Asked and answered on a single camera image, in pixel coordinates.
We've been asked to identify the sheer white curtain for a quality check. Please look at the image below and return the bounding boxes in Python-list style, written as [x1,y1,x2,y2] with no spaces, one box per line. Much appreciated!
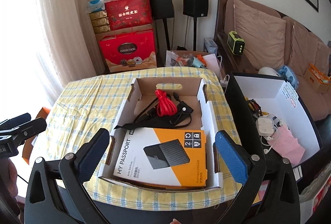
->
[1,0,106,117]

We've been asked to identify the clear plastic bag of items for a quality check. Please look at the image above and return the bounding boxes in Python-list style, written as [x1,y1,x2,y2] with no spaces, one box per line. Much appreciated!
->
[165,50,207,69]

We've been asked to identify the white earphone case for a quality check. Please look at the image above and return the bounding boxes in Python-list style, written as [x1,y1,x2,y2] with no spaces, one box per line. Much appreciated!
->
[255,114,276,137]

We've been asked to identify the red USB cable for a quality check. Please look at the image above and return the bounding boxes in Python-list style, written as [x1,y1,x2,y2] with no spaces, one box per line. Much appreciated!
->
[154,88,179,117]

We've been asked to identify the black white storage box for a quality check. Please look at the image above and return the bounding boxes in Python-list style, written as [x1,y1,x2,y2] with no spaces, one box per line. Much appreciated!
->
[225,73,322,181]

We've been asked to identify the green yellow portable device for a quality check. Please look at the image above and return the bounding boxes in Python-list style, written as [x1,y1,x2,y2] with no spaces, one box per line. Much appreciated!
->
[227,31,245,56]

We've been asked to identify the red Chinese tea gift bag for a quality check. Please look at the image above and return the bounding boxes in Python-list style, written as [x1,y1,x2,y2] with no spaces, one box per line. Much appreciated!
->
[105,0,153,31]

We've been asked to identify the white orange WD Passport box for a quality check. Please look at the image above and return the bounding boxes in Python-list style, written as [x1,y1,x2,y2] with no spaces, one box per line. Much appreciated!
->
[113,128,207,189]

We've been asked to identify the white brown cardboard tray box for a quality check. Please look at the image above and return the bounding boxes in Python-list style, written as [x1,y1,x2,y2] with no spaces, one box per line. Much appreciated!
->
[98,77,223,191]

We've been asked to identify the red Collection gift box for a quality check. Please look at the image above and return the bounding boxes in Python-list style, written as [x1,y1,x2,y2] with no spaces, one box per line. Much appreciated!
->
[99,29,157,73]

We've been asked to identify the person left hand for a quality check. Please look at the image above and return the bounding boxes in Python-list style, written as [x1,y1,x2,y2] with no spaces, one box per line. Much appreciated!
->
[1,158,18,198]

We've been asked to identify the stacked gold tea boxes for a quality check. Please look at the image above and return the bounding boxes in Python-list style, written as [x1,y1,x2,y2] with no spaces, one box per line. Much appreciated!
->
[89,10,110,34]

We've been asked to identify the brown sofa with cushions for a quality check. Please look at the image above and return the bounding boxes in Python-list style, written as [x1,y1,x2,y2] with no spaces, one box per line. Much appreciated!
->
[214,0,330,121]

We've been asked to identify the yellow plaid tablecloth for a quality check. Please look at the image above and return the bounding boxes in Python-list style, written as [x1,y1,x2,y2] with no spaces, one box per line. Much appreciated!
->
[30,67,241,211]

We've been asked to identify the left black speaker on stand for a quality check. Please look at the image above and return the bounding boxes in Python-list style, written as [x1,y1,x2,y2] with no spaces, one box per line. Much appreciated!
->
[149,0,174,50]

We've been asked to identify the black speaker on stand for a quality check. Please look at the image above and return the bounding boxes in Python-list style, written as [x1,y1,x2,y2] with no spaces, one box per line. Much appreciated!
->
[183,0,209,51]
[149,0,174,50]

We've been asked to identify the right black speaker on stand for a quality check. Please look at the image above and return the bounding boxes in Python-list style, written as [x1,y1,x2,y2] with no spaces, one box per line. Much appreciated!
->
[183,0,209,51]

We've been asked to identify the blue tissue pack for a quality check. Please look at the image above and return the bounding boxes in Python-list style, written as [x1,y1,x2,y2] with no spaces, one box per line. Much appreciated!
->
[87,0,105,14]

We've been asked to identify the pink pouch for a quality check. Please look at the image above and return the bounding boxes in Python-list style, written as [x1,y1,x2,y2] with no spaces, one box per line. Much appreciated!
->
[268,124,305,166]

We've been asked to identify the grey small box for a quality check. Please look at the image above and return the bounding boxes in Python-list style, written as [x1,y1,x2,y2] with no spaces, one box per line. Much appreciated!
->
[204,37,218,56]

